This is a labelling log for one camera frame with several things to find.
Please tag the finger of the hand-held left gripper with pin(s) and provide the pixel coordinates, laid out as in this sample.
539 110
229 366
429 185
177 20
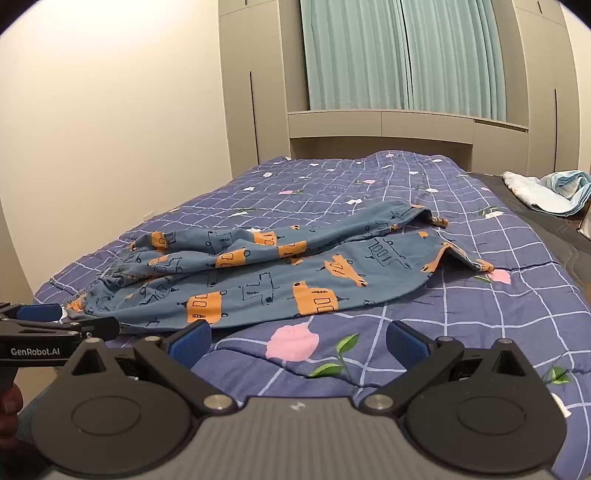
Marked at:
99 328
39 311

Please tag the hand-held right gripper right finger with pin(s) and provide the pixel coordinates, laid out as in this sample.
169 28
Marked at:
406 345

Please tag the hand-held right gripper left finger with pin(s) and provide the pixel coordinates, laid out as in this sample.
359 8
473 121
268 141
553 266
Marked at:
190 344

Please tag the blue pants with orange print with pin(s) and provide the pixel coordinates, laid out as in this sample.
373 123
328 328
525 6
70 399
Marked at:
258 277

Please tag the person's left hand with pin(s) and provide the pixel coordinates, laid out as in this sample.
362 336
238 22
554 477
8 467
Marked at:
9 408

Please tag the purple checked floral blanket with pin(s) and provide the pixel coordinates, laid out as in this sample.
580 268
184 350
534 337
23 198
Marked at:
415 286

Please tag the dark quilted bed sheet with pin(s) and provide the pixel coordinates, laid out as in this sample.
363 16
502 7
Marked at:
554 240

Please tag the light blue crumpled cloth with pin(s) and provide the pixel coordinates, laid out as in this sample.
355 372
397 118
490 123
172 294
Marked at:
549 189

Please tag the beige built-in wardrobe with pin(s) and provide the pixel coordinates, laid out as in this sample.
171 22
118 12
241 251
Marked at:
383 124

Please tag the teal curtain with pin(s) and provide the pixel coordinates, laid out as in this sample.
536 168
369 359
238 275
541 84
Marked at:
353 50
455 55

